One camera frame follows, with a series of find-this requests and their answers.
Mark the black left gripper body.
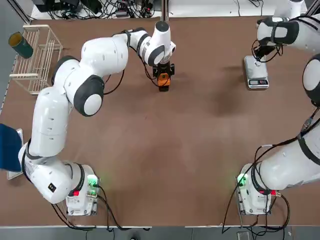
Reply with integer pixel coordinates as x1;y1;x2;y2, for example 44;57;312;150
158;63;172;75

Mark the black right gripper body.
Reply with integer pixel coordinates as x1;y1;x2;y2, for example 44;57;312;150
257;44;275;55

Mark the orange button box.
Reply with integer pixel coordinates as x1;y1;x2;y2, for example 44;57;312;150
157;72;172;88

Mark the white electronic scale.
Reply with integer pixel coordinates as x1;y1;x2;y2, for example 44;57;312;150
243;55;271;90

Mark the green circuit board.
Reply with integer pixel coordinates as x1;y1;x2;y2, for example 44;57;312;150
236;173;250;188
86;174;101;199

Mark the black power supply unit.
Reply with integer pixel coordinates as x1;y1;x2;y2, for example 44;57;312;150
32;0;81;12

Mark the dark green can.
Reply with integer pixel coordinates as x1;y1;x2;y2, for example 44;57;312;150
8;31;34;60

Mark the blue cloth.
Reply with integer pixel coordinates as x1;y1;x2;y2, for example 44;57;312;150
0;123;24;172

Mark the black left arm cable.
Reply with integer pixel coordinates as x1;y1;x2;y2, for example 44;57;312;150
102;29;161;95

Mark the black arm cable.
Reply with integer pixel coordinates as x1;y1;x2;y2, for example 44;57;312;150
221;138;320;235
102;29;161;95

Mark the aluminium frame post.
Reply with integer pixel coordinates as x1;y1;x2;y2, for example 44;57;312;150
160;0;170;24

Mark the black cable bundle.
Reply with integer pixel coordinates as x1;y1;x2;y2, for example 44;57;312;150
48;0;163;20

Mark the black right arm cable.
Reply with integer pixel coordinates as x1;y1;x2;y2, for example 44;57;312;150
221;138;320;235

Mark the white wire rack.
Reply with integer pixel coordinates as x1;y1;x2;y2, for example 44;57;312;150
9;24;64;96

